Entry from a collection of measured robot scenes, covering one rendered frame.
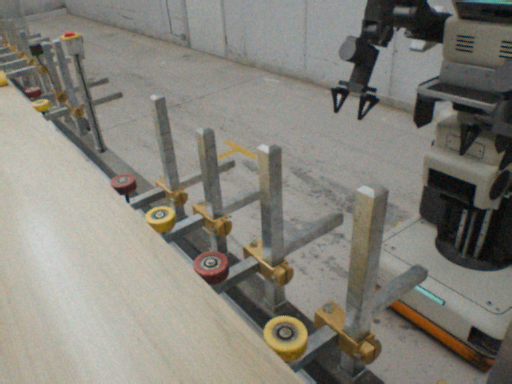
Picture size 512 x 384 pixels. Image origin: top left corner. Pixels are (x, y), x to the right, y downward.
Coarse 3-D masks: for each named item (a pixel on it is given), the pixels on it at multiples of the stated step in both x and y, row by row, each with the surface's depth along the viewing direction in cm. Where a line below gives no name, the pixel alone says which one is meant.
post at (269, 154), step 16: (272, 144) 87; (272, 160) 87; (272, 176) 89; (272, 192) 91; (272, 208) 93; (272, 224) 96; (272, 240) 98; (272, 256) 100; (272, 288) 106; (272, 304) 110
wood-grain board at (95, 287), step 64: (0, 128) 188; (0, 192) 140; (64, 192) 135; (0, 256) 111; (64, 256) 108; (128, 256) 105; (0, 320) 92; (64, 320) 90; (128, 320) 88; (192, 320) 86
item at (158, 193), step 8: (224, 160) 156; (232, 160) 155; (224, 168) 154; (184, 176) 149; (192, 176) 149; (200, 176) 150; (184, 184) 148; (192, 184) 149; (144, 192) 144; (152, 192) 143; (160, 192) 144; (136, 200) 140; (144, 200) 141; (152, 200) 143; (136, 208) 141
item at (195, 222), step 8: (248, 192) 132; (256, 192) 132; (232, 200) 129; (240, 200) 129; (248, 200) 131; (256, 200) 133; (224, 208) 127; (232, 208) 129; (240, 208) 131; (192, 216) 125; (200, 216) 125; (176, 224) 123; (184, 224) 122; (192, 224) 123; (200, 224) 125; (168, 232) 120; (176, 232) 121; (184, 232) 123; (168, 240) 120
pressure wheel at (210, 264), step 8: (200, 256) 100; (208, 256) 100; (216, 256) 100; (224, 256) 99; (200, 264) 98; (208, 264) 98; (216, 264) 98; (224, 264) 97; (200, 272) 96; (208, 272) 96; (216, 272) 95; (224, 272) 97; (208, 280) 96; (216, 280) 96
